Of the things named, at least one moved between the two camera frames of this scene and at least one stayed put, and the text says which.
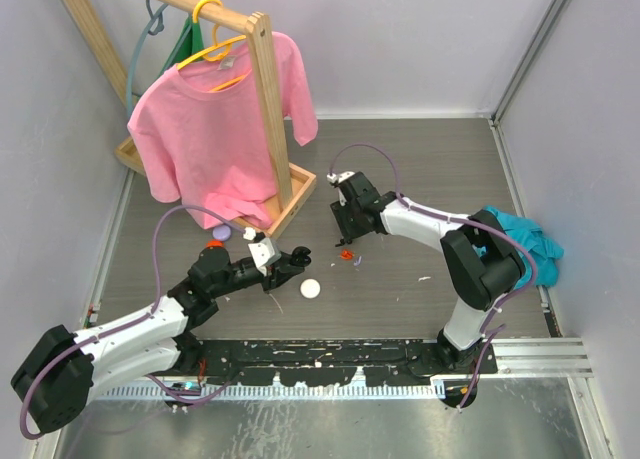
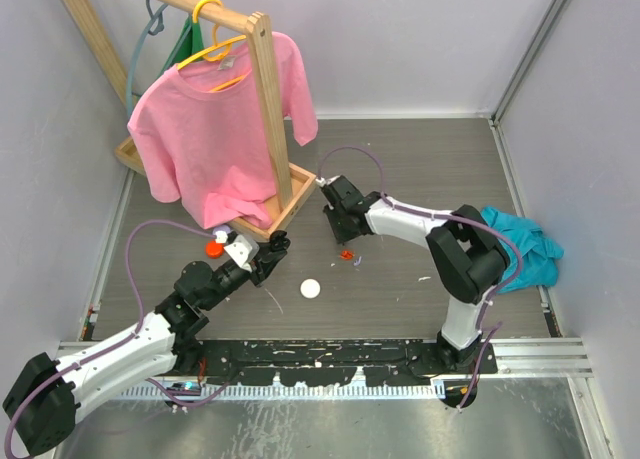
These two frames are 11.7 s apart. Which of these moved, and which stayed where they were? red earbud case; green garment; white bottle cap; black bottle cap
Moved: black bottle cap
Stayed: white bottle cap; red earbud case; green garment
